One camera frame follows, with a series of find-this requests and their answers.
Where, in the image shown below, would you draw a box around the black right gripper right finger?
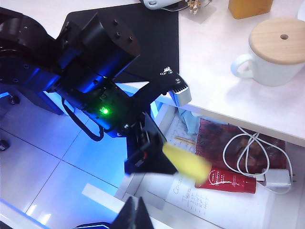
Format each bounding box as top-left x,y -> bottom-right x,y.
137,196 -> 155,229

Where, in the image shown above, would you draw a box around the yellow green cleaning sponge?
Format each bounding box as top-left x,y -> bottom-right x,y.
162,142 -> 213,185

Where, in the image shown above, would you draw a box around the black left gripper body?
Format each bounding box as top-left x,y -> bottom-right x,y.
123,119 -> 153,174

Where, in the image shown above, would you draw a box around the white grey handheld device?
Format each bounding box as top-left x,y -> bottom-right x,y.
142,0 -> 189,10

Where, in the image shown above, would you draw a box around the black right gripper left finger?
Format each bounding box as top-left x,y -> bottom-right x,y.
111,196 -> 138,229

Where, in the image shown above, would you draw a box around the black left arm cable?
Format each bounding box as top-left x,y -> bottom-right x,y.
61,97 -> 106,142

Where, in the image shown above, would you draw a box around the white ceramic mug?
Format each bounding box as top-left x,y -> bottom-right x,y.
230,42 -> 305,87

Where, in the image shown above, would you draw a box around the white USB cable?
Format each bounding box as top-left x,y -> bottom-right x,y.
223,126 -> 295,194

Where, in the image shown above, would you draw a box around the white charger adapter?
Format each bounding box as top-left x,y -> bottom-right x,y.
263,168 -> 298,189

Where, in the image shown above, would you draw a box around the printed white paper sheet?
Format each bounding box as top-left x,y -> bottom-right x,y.
165,114 -> 200,150

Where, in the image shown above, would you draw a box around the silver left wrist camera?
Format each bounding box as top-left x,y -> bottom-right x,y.
170,82 -> 193,107

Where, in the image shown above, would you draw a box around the round wooden mug lid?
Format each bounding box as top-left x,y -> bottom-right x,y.
248,17 -> 305,65

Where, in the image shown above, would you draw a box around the black mouse pad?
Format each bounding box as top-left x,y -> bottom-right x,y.
57,3 -> 180,83

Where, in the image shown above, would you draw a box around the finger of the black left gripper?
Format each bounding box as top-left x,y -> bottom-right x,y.
142,112 -> 178,173

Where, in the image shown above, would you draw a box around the white drawer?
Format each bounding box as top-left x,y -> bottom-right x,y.
114,104 -> 305,229

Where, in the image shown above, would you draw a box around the orange-haired anime girl figurine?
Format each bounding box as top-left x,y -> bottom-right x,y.
187,0 -> 210,15

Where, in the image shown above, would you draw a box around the red cream tube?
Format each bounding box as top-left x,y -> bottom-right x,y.
194,167 -> 258,194

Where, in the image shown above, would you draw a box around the yellow tin box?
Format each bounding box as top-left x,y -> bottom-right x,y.
228,0 -> 274,20

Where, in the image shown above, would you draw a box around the dark red spiral notebook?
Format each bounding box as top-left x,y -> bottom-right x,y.
195,117 -> 288,172

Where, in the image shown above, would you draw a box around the thin wooden stick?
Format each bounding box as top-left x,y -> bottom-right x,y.
175,136 -> 196,146

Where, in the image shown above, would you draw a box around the handwritten white paper sheet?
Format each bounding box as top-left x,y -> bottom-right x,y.
147,171 -> 229,222

